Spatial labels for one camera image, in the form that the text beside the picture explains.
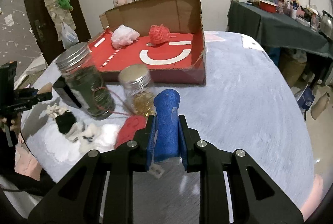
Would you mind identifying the blue foam sleeve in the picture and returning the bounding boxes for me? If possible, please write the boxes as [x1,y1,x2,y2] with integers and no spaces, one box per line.
[154,89,181,163]

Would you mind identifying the white mesh bath pouf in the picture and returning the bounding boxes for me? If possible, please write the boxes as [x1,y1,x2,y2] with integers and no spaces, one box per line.
[111,24,140,49]

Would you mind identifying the red mesh bath pouf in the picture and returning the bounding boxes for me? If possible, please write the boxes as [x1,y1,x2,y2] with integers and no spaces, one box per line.
[148,24,170,46]

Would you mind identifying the person's left hand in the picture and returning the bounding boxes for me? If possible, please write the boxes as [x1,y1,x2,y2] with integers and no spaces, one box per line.
[1,113,22,138]

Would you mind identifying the beige knitted headband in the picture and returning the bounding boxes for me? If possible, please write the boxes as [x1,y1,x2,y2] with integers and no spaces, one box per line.
[46,104,68,120]

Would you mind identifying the dark patterned box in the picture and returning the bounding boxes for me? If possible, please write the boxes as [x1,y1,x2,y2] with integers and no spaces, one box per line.
[52,76,82,109]

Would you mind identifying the black scrunchie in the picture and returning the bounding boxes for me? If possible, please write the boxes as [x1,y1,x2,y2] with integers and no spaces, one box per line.
[55,111,77,134]

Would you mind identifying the large jar dark contents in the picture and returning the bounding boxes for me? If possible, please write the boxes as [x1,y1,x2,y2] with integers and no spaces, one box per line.
[55,42,115,120]

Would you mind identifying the white plastic bag on door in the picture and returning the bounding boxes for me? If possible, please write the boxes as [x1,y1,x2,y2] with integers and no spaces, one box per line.
[62,22,79,49]

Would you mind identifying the red knitted cloth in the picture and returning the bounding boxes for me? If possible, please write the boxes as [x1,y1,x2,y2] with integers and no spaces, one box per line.
[115,116,146,148]

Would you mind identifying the green plush on door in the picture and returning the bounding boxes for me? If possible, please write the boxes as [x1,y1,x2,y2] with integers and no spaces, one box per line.
[57,0,73,11]

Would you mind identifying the small jar yellow beads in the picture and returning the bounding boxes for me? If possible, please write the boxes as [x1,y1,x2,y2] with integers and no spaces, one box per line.
[118,64,156,116]

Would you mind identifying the dark wooden door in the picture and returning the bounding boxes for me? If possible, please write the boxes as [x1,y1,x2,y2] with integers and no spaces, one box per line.
[24,0,91,64]

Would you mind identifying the red cardboard box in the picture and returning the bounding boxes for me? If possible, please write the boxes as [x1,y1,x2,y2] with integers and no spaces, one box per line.
[88,0,206,85]

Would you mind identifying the green tablecloth side table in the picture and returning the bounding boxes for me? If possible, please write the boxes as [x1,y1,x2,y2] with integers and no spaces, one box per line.
[227,0,332,58]

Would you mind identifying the metal kettle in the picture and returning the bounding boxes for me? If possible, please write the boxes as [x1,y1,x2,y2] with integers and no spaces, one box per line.
[319,10,333,40]

